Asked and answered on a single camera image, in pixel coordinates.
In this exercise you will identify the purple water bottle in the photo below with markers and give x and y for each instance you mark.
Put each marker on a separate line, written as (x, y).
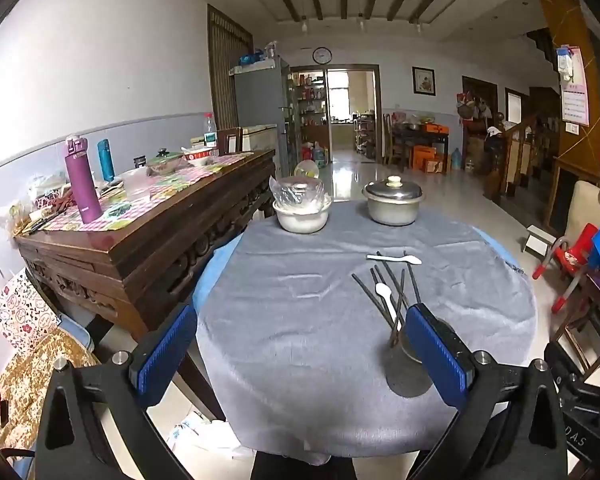
(82, 185)

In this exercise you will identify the steel pot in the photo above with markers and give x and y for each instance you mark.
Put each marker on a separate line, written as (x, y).
(394, 212)

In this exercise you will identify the clear plastic bag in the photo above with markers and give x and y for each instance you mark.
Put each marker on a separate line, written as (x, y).
(297, 191)

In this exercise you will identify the shelf of bottles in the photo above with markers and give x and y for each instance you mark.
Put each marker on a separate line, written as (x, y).
(310, 105)

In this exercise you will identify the blue water jug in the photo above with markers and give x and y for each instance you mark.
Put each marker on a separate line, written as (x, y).
(456, 160)

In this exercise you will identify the white step stool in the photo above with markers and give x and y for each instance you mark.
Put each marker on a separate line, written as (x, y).
(537, 242)

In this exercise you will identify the red and white bowl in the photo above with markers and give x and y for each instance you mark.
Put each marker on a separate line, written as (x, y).
(198, 157)

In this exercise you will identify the patterned gift bag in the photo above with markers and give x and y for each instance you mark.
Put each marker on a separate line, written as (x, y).
(22, 310)

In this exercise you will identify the wooden staircase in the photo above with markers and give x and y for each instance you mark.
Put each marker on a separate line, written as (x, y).
(517, 155)

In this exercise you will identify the bunch of black chopsticks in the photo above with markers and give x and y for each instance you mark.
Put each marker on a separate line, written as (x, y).
(391, 280)

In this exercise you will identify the grey refrigerator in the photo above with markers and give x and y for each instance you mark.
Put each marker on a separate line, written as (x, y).
(260, 95)

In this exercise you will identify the metal utensil holder cup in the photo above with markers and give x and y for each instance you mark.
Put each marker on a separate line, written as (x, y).
(409, 347)

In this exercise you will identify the checked patterned cloth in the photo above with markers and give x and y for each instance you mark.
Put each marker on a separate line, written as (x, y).
(170, 182)

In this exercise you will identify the dark wooden table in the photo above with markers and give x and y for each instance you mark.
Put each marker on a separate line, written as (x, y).
(422, 136)

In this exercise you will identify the framed wall picture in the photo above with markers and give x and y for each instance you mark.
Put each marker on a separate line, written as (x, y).
(424, 81)

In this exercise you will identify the flat orange box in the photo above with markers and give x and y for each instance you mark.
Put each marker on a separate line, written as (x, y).
(434, 128)

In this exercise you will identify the teal water bottle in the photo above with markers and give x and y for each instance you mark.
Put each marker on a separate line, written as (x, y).
(106, 161)

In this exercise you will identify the carved wooden sideboard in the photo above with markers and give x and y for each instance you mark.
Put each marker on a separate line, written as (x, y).
(145, 260)

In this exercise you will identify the orange cardboard box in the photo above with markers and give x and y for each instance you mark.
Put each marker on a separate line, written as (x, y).
(430, 160)

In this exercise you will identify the round wall clock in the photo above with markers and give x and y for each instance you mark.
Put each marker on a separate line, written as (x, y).
(322, 55)

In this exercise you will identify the pink wall calendar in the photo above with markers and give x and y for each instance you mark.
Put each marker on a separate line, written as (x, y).
(575, 95)

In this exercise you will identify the red plastic chair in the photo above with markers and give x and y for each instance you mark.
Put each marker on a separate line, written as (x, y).
(572, 255)

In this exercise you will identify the clear plastic water bottle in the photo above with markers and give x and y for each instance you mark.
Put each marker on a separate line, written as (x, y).
(209, 132)

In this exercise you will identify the white plastic spoon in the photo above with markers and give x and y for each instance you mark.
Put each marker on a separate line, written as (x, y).
(395, 259)
(386, 296)

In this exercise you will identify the wooden pillar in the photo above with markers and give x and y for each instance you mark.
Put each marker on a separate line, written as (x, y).
(567, 20)

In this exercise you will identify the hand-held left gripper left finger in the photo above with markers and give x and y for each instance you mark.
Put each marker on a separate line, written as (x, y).
(164, 357)

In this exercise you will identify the steel pot lid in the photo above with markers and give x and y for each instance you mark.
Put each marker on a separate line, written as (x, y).
(393, 190)

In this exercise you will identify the glass pot lid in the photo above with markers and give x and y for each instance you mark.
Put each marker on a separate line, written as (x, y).
(164, 161)

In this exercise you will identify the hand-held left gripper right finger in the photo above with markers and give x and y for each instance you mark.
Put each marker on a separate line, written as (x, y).
(436, 360)

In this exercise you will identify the clear plastic container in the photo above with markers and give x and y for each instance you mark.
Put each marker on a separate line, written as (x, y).
(134, 185)

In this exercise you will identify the small wooden frame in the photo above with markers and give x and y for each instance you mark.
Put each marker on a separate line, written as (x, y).
(230, 141)

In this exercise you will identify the cream armchair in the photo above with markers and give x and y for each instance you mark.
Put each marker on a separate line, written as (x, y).
(582, 210)

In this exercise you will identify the gold floral cushion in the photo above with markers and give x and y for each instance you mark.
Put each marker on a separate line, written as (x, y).
(35, 390)

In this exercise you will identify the white plastic bags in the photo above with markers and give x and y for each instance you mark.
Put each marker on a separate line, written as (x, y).
(205, 432)

